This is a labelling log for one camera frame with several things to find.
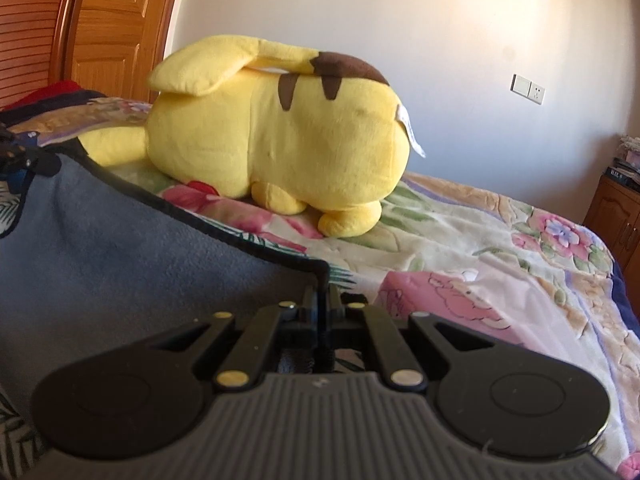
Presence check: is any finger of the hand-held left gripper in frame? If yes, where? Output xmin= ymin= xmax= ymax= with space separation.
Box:
xmin=0 ymin=125 xmax=62 ymax=184

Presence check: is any wooden louvered wardrobe door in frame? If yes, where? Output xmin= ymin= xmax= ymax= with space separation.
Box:
xmin=0 ymin=0 xmax=81 ymax=109

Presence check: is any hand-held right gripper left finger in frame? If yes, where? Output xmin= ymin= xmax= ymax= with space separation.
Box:
xmin=149 ymin=284 xmax=321 ymax=393

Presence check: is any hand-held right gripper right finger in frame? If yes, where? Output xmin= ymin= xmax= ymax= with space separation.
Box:
xmin=326 ymin=284 xmax=495 ymax=393

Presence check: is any red cloth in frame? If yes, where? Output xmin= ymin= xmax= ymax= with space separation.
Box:
xmin=4 ymin=80 xmax=81 ymax=110

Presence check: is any floral blanket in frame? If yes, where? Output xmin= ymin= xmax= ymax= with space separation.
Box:
xmin=0 ymin=97 xmax=640 ymax=480

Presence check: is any blue bed sheet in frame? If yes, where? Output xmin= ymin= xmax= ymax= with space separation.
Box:
xmin=611 ymin=258 xmax=640 ymax=342

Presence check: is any grey-blue towel with black border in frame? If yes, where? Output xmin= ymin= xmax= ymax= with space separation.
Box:
xmin=0 ymin=152 xmax=332 ymax=413

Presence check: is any dark blue cloth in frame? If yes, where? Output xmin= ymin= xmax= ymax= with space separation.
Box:
xmin=0 ymin=90 xmax=108 ymax=128

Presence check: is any wooden bedside cabinet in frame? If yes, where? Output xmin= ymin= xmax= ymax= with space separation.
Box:
xmin=582 ymin=174 xmax=640 ymax=281

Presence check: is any stack of books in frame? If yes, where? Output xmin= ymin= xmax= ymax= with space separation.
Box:
xmin=606 ymin=134 xmax=640 ymax=192

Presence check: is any yellow plush toy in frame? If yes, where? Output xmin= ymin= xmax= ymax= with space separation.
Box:
xmin=79 ymin=34 xmax=427 ymax=239

